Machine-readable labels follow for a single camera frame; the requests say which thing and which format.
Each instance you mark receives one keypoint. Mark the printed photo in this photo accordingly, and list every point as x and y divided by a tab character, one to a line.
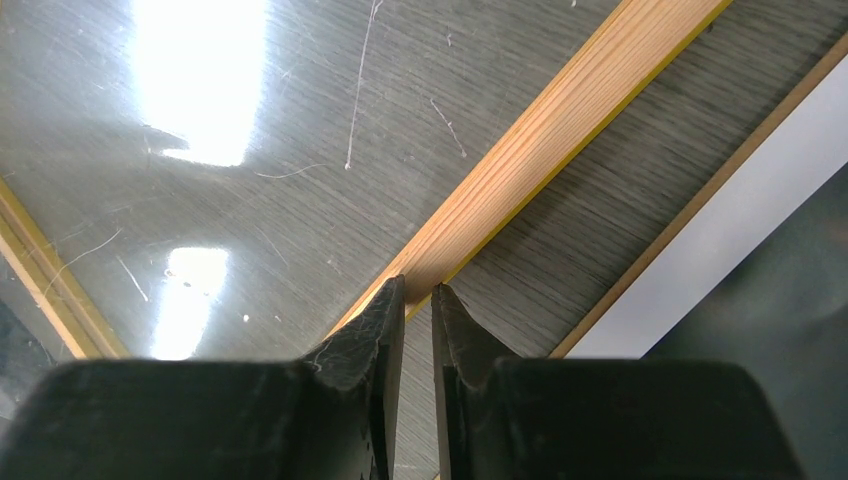
758	278

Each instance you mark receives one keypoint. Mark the brown backing board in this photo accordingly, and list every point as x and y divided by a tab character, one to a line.
779	114

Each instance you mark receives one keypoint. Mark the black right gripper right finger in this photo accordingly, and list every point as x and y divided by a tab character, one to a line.
502	416

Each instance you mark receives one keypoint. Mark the clear acrylic sheet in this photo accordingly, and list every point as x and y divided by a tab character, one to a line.
232	166

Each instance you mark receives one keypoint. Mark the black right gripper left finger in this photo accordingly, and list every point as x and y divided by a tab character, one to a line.
329	414

